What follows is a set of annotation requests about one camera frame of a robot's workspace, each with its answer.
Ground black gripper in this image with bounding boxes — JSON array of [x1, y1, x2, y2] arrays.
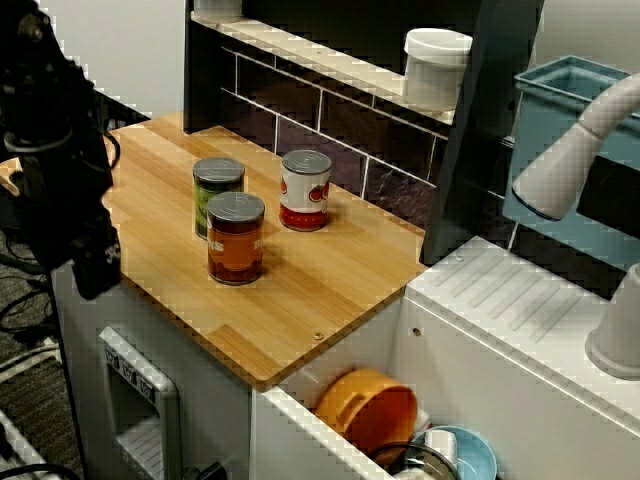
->
[[28, 198, 124, 302]]

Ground orange beans toy can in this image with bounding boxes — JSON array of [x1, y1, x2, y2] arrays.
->
[[205, 191, 267, 286]]

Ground green peas toy can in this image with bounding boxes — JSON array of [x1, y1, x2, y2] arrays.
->
[[192, 156, 247, 240]]

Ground white red tomato can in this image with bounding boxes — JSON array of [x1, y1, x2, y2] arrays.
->
[[278, 149, 334, 233]]

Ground white power strip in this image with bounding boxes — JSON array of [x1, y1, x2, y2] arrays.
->
[[0, 335, 62, 374]]

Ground small white container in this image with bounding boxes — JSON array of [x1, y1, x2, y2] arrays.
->
[[192, 0, 245, 22]]

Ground dark tiled hutch shelf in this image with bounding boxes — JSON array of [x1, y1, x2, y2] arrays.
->
[[182, 0, 546, 267]]

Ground orange plastic bowl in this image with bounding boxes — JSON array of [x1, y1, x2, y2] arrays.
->
[[313, 367, 419, 457]]

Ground glass pot lid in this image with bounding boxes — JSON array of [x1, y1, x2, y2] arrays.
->
[[370, 442, 461, 480]]

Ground white cup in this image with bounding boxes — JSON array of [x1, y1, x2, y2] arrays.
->
[[423, 428, 459, 469]]

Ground large white lidded container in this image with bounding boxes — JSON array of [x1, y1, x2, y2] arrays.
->
[[402, 27, 474, 113]]

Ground white toy kitchen cabinet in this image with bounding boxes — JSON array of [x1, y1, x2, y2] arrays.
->
[[49, 259, 640, 480]]

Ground light blue bowl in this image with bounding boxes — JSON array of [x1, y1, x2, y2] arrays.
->
[[409, 424, 499, 480]]

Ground grey toy faucet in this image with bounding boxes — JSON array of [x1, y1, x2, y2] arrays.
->
[[509, 71, 640, 382]]

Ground teal plastic bin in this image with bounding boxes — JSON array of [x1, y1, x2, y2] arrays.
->
[[501, 54, 640, 274]]

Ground aluminium extrusion rail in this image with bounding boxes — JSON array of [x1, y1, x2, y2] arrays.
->
[[0, 408, 50, 480]]

